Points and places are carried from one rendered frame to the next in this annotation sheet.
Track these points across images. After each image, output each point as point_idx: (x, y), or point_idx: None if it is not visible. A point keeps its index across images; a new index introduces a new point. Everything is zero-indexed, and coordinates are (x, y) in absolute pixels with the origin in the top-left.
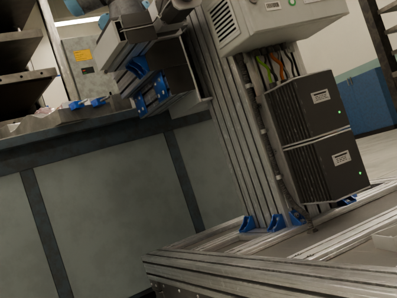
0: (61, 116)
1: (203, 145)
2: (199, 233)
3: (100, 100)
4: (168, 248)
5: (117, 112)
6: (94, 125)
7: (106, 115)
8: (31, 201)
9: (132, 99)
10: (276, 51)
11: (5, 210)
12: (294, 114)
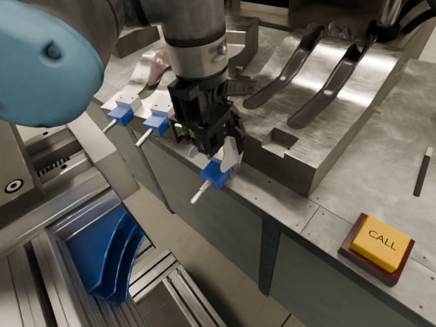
0: (107, 117)
1: (324, 280)
2: (202, 301)
3: (149, 128)
4: (161, 278)
5: (180, 154)
6: (154, 143)
7: (167, 146)
8: (133, 143)
9: (207, 157)
10: None
11: (121, 133)
12: None
